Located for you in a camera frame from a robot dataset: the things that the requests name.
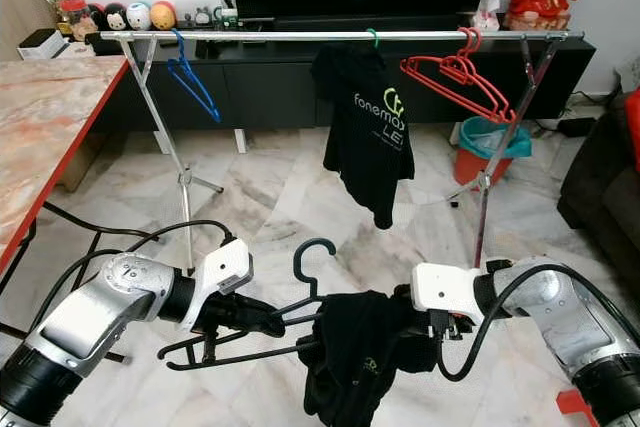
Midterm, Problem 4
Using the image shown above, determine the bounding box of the black plastic hanger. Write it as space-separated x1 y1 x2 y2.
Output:
157 238 338 371

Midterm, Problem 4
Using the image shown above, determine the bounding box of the plain black polo shirt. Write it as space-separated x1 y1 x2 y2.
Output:
298 287 441 427

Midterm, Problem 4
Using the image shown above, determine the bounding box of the black fonemax print shirt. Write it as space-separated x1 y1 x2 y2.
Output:
310 44 416 231

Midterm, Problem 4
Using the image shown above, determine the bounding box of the dark sofa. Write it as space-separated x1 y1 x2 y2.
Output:
557 87 640 293

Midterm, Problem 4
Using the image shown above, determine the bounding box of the black television console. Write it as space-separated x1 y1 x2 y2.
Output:
85 32 596 136

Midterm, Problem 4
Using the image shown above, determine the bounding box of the red plastic hangers bunch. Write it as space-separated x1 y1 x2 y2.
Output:
400 27 516 126

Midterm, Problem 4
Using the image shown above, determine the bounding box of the blue plastic hangers bunch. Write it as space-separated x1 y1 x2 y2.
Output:
166 29 223 125

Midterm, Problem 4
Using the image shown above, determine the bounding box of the marble top folding table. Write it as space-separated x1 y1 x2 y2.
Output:
0 53 136 363

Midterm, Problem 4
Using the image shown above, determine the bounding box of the silver metal clothes rack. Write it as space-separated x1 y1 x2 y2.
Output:
99 29 587 270

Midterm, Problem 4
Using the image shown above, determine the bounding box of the red cushion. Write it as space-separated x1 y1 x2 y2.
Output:
625 87 640 173

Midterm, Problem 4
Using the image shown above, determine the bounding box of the green white small gadget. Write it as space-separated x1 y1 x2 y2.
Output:
216 0 242 29

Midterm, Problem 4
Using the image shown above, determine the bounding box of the white tissue pack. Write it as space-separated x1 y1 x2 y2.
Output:
472 0 503 32

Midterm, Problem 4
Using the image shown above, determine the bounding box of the orange egg figurine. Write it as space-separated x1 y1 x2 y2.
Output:
149 1 178 33

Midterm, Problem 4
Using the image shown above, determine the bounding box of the white egg figurine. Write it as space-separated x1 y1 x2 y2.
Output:
126 2 152 33

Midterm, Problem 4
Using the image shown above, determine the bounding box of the white box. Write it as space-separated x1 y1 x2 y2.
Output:
18 29 69 61

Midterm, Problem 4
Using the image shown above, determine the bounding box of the red lid snack jar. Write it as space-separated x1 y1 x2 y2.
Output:
60 0 89 43

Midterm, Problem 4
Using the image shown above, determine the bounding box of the light wooden cabinet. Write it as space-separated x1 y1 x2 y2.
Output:
0 0 56 60

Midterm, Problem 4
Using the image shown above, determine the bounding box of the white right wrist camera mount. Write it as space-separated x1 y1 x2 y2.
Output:
410 262 486 326

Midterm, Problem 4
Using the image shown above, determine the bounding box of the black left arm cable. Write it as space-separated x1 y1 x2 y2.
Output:
60 219 229 288

